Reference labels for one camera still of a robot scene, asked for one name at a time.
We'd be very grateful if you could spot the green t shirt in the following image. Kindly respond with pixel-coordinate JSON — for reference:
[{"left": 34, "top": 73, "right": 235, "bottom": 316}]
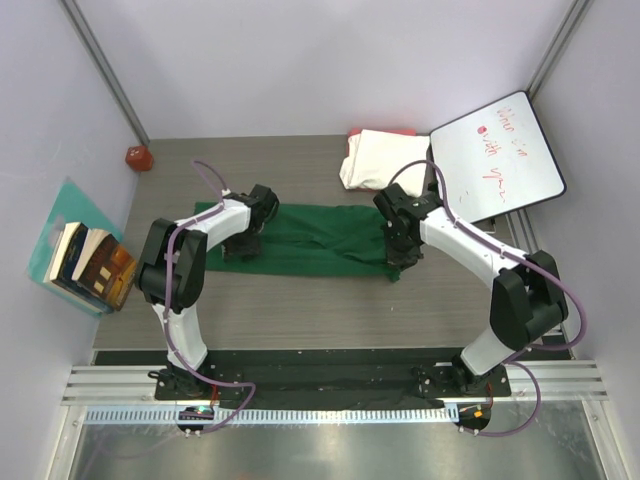
[{"left": 206, "top": 204, "right": 400, "bottom": 283}]

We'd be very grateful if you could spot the white dry-erase board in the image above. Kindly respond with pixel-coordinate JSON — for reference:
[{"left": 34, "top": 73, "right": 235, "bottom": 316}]
[{"left": 430, "top": 91, "right": 566, "bottom": 223}]

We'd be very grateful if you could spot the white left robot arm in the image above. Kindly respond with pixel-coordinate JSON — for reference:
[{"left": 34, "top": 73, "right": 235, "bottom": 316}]
[{"left": 135, "top": 184, "right": 279, "bottom": 399}]

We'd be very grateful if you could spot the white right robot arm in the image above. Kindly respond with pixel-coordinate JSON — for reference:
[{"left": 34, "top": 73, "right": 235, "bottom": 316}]
[{"left": 374, "top": 183, "right": 568, "bottom": 395}]

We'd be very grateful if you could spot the stack of books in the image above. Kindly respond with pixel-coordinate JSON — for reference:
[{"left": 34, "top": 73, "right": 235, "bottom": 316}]
[{"left": 43, "top": 222, "right": 137, "bottom": 315}]

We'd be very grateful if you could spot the folded white t shirt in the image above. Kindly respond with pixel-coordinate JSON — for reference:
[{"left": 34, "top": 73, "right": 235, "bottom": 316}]
[{"left": 339, "top": 129, "right": 432, "bottom": 198}]

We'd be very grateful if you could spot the red cube block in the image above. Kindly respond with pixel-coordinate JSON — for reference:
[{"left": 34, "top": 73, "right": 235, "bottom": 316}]
[{"left": 125, "top": 145, "right": 154, "bottom": 172}]

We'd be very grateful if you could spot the teal plastic folder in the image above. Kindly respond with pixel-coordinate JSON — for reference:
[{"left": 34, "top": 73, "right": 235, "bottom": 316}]
[{"left": 27, "top": 177, "right": 123, "bottom": 317}]

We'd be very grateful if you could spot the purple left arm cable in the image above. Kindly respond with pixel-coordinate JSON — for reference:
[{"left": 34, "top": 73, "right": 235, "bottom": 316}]
[{"left": 164, "top": 159, "right": 256, "bottom": 434}]

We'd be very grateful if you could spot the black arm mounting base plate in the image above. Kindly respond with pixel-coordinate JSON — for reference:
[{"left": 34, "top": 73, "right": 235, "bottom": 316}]
[{"left": 95, "top": 348, "right": 511, "bottom": 410}]

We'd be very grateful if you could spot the white slotted cable duct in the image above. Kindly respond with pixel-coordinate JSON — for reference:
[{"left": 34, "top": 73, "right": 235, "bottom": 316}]
[{"left": 84, "top": 404, "right": 459, "bottom": 426}]

